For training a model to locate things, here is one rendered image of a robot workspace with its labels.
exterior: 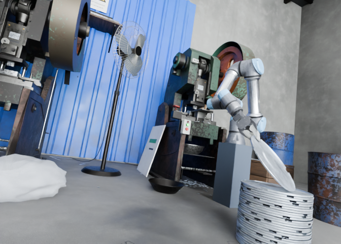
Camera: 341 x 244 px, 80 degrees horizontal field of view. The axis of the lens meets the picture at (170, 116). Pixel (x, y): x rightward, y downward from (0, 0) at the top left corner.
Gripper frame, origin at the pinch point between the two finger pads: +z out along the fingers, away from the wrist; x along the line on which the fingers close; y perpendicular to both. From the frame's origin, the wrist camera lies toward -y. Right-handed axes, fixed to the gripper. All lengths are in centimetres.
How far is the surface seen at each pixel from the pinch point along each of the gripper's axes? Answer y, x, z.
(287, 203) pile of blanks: -12.3, 2.5, 29.6
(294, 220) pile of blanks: -7.3, 5.4, 35.5
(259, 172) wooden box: 83, 31, 1
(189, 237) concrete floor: -27, 41, 25
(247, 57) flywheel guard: 99, -26, -106
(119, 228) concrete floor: -48, 56, 11
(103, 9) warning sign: 25, 72, -301
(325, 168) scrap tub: 82, -11, 22
